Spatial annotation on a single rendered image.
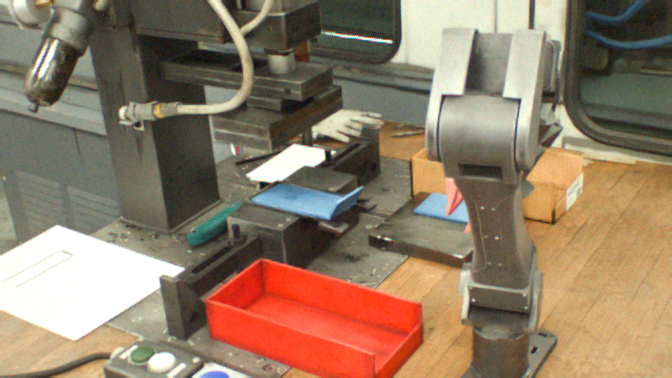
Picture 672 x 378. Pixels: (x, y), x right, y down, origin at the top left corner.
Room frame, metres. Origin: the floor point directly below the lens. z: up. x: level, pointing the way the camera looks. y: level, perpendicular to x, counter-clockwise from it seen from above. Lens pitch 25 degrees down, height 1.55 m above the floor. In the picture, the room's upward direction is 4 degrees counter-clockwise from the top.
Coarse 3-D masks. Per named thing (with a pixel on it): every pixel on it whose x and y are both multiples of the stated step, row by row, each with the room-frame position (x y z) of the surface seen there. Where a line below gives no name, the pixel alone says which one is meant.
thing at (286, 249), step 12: (348, 192) 1.21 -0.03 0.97; (348, 216) 1.21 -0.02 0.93; (240, 228) 1.11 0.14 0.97; (252, 228) 1.10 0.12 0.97; (264, 240) 1.09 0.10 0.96; (276, 240) 1.08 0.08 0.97; (288, 240) 1.08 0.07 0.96; (300, 240) 1.10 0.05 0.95; (264, 252) 1.09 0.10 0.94; (276, 252) 1.08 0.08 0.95; (288, 252) 1.08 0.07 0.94; (300, 252) 1.10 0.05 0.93; (288, 264) 1.07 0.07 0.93; (300, 264) 1.10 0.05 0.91
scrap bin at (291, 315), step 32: (224, 288) 0.97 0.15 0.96; (256, 288) 1.02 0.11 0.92; (288, 288) 1.01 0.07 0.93; (320, 288) 0.98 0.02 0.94; (352, 288) 0.95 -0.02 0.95; (224, 320) 0.93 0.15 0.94; (256, 320) 0.90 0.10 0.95; (288, 320) 0.96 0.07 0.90; (320, 320) 0.96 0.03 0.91; (352, 320) 0.95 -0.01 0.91; (384, 320) 0.93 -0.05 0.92; (416, 320) 0.90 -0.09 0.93; (256, 352) 0.90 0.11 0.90; (288, 352) 0.87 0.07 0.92; (320, 352) 0.84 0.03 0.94; (352, 352) 0.82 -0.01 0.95; (384, 352) 0.88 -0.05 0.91
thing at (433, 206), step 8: (424, 200) 1.25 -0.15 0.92; (432, 200) 1.25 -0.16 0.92; (440, 200) 1.25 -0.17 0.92; (416, 208) 1.22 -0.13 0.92; (424, 208) 1.22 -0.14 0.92; (432, 208) 1.22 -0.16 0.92; (440, 208) 1.22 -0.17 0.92; (464, 208) 1.21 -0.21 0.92; (432, 216) 1.20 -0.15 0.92; (440, 216) 1.19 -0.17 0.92; (448, 216) 1.19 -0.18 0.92; (456, 216) 1.19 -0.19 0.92; (464, 216) 1.18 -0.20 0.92
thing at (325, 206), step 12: (264, 192) 1.18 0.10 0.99; (276, 192) 1.18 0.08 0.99; (288, 192) 1.18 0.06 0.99; (300, 192) 1.18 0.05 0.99; (312, 192) 1.17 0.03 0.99; (360, 192) 1.13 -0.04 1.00; (288, 204) 1.13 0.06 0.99; (300, 204) 1.13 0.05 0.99; (312, 204) 1.13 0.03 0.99; (324, 204) 1.13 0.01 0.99; (336, 204) 1.07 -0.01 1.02; (348, 204) 1.11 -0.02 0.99; (324, 216) 1.08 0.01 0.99; (336, 216) 1.09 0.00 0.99
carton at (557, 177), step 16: (416, 160) 1.31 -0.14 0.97; (544, 160) 1.31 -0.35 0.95; (560, 160) 1.29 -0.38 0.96; (576, 160) 1.28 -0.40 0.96; (416, 176) 1.31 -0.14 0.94; (432, 176) 1.30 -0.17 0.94; (528, 176) 1.32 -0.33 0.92; (544, 176) 1.31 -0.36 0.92; (560, 176) 1.29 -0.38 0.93; (576, 176) 1.28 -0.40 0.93; (416, 192) 1.32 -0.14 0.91; (432, 192) 1.30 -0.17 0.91; (544, 192) 1.19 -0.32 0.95; (560, 192) 1.28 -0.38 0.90; (576, 192) 1.26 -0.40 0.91; (528, 208) 1.20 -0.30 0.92; (544, 208) 1.19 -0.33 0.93; (560, 208) 1.20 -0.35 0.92
